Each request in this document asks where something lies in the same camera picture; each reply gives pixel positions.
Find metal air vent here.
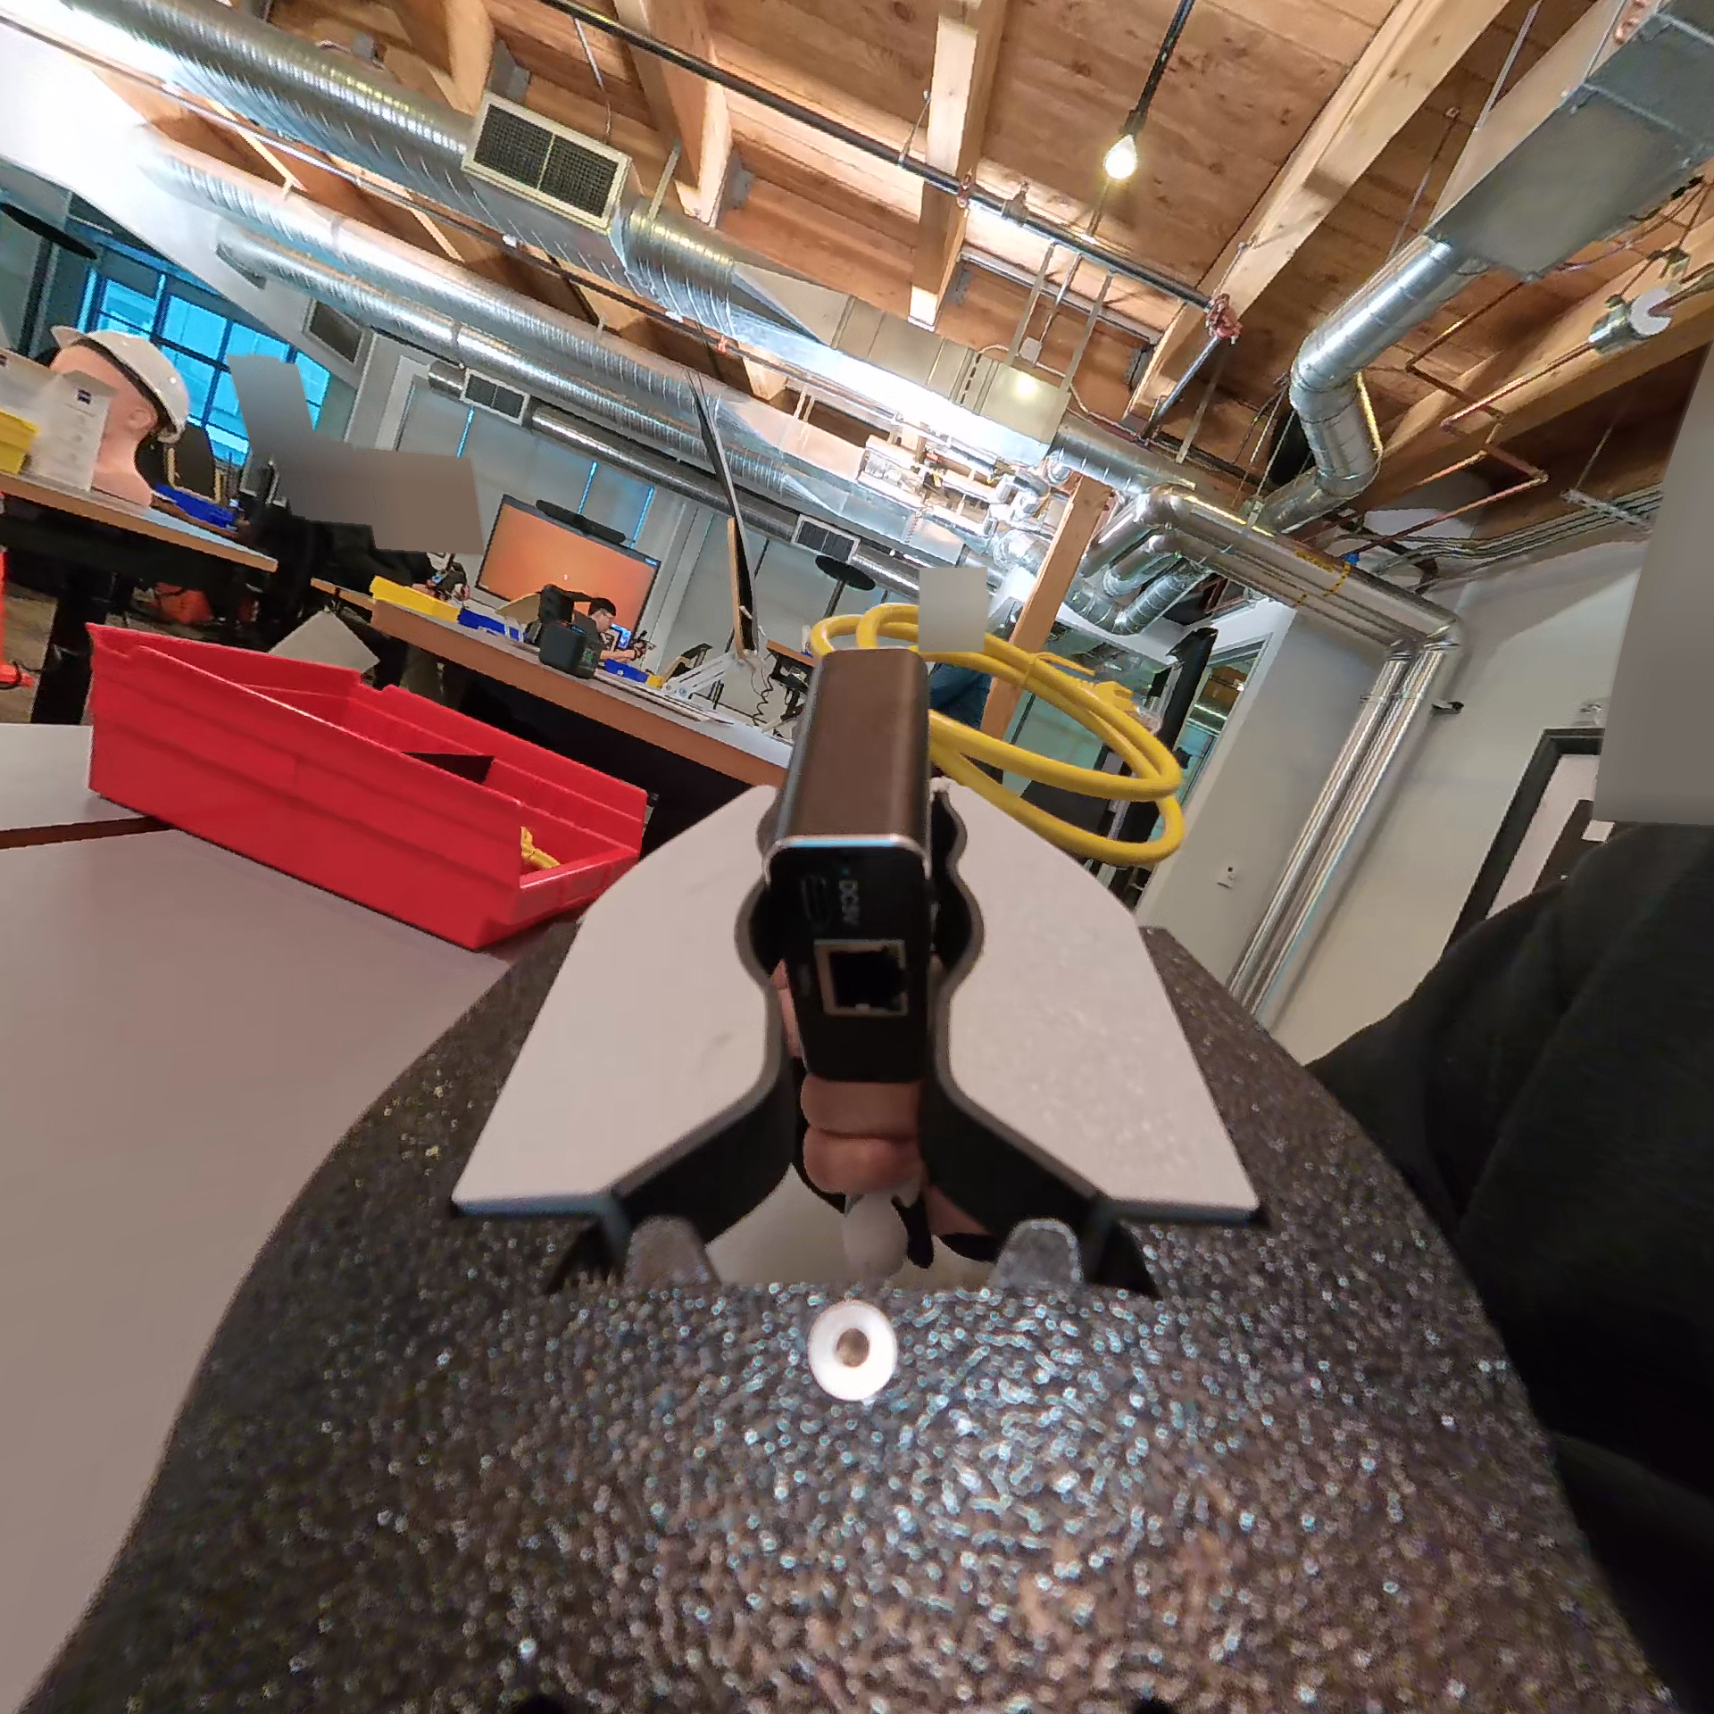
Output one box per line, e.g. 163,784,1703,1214
462,91,634,234

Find rectangular metal duct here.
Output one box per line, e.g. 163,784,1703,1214
1426,0,1714,279

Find long grey table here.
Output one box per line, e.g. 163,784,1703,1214
370,599,795,789

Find black ethernet splitter box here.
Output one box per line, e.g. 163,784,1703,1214
761,648,969,1089

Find red plastic bin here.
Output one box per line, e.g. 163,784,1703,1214
85,620,654,956

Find mannequin head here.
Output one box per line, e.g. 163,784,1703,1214
51,352,165,508

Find bent metal duct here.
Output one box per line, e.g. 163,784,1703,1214
1259,234,1482,531

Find black door frame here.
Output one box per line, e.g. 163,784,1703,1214
1454,727,1608,947

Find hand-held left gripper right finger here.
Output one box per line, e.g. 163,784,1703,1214
918,789,1265,1235

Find white box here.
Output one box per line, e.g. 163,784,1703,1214
16,358,110,492

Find white hard hat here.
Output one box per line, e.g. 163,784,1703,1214
52,325,193,442

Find wooden support column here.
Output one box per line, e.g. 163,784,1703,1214
979,476,1116,752

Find person's left hand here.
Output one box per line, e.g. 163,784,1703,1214
795,1070,1004,1270

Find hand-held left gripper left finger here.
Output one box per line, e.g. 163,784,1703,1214
451,784,805,1236

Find orange monitor screen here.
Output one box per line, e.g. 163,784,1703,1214
476,496,663,647

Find person's black hoodie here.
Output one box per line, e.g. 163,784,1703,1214
1306,821,1714,1714

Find black device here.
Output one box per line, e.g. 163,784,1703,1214
534,584,607,674

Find spiral metal duct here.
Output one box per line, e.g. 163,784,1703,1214
216,220,967,538
60,0,1114,456

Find metal pipes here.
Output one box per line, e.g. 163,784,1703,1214
1111,490,1464,1020

